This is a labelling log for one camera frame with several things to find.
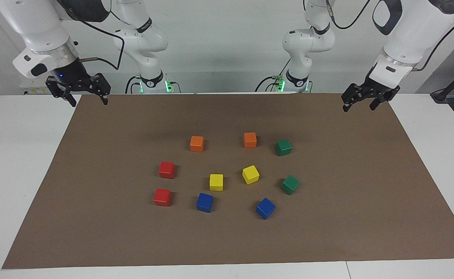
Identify red cube block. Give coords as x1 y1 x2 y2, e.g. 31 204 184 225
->
158 161 176 179
153 188 172 207

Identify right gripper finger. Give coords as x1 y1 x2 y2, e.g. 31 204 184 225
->
45 76 77 108
90 72 112 105

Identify blue cube block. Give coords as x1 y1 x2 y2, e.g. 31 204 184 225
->
196 193 214 213
255 198 276 220

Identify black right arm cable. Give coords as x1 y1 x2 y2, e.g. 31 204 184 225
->
56 0 126 72

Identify brown table mat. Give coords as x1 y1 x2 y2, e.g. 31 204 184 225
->
2 93 454 270

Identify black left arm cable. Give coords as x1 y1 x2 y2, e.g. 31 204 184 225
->
325 0 454 72

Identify yellow cube block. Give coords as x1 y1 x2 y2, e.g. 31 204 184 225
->
242 165 260 185
209 174 224 191

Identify white socket box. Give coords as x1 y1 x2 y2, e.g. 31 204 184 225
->
20 79 51 95

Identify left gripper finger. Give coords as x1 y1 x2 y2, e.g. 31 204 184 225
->
341 83 369 113
369 93 395 111

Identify black base cable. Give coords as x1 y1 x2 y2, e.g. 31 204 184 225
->
254 58 292 93
125 75 141 94

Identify black stand pole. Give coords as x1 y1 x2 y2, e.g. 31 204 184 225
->
430 61 454 103

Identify green cube block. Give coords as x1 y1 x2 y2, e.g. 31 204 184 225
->
276 139 293 157
281 175 300 195

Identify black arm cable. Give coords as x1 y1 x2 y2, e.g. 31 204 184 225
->
56 0 126 72
325 0 454 72

